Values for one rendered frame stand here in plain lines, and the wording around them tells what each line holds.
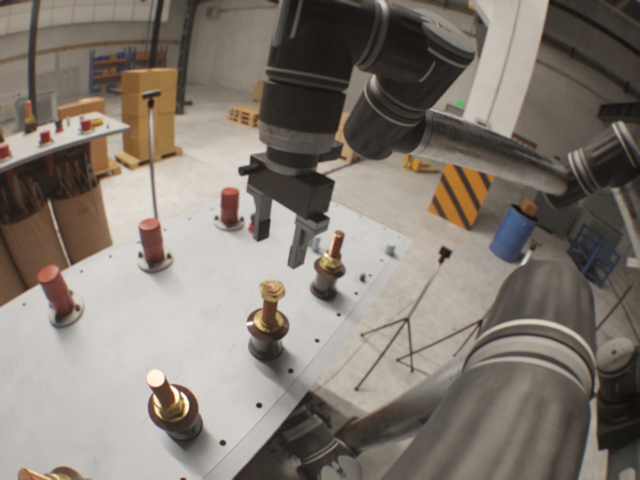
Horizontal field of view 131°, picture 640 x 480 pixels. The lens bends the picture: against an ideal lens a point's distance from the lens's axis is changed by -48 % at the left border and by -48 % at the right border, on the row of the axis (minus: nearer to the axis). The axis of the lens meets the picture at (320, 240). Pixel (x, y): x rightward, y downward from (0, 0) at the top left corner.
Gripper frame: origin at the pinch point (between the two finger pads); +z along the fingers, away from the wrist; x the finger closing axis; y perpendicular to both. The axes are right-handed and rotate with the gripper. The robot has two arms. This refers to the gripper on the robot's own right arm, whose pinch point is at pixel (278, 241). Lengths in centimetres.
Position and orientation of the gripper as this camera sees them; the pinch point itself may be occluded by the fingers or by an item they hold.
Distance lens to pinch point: 46.4
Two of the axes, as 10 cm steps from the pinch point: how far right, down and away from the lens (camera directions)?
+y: -6.4, 3.2, -7.0
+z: -2.0, 8.1, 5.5
